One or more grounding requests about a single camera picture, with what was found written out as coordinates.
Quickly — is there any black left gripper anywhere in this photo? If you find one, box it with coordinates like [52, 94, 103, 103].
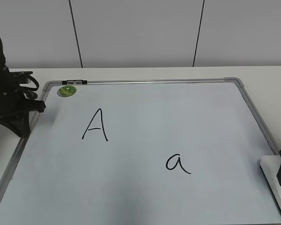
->
[0, 77, 45, 137]

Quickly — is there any white board eraser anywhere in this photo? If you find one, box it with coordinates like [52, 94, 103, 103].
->
[260, 155, 281, 211]

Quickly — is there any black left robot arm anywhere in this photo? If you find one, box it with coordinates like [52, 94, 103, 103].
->
[0, 38, 45, 137]

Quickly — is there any green round magnet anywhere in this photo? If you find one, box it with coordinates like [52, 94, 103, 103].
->
[57, 85, 77, 98]

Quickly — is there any black and silver board clip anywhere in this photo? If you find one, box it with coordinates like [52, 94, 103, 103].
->
[61, 80, 88, 85]

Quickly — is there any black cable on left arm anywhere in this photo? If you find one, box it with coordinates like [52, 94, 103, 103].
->
[8, 71, 40, 99]

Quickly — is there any white board with grey frame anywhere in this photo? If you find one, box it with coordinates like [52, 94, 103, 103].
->
[0, 77, 281, 225]

